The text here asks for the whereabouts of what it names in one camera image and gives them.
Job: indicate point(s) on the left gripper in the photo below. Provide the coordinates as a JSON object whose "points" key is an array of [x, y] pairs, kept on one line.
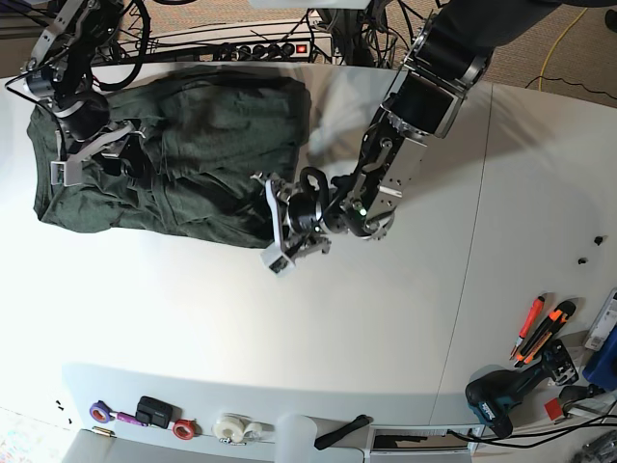
{"points": [[298, 218]]}

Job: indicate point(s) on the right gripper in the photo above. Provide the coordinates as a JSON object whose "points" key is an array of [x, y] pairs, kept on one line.
{"points": [[115, 149]]}

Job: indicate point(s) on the dark green t-shirt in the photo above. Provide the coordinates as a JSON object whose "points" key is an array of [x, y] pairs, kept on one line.
{"points": [[206, 133]]}

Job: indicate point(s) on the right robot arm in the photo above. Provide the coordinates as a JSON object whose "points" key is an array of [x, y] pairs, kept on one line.
{"points": [[76, 126]]}

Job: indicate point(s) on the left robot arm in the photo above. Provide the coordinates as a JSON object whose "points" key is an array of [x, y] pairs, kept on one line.
{"points": [[449, 56]]}

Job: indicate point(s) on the white power strip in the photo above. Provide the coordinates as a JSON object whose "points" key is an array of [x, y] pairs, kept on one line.
{"points": [[263, 52]]}

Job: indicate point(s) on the white tape roll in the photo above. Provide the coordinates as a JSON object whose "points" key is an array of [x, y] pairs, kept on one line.
{"points": [[240, 430]]}

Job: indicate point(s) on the black marker pen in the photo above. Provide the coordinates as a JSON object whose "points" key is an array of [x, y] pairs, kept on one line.
{"points": [[329, 439]]}

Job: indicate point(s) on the red tape roll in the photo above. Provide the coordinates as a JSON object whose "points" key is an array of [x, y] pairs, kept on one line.
{"points": [[185, 430]]}

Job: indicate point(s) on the purple tape roll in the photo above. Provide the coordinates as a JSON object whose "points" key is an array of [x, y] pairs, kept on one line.
{"points": [[100, 412]]}

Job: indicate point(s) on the black orange utility knife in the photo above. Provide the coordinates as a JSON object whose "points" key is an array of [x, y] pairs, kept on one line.
{"points": [[549, 327]]}

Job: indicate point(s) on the blue box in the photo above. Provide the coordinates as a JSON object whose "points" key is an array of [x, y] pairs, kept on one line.
{"points": [[601, 368]]}

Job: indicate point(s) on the black action camera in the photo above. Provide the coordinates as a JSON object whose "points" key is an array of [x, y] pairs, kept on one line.
{"points": [[151, 411]]}

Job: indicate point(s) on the teal cordless drill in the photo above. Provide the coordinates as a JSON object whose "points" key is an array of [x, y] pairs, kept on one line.
{"points": [[493, 396]]}

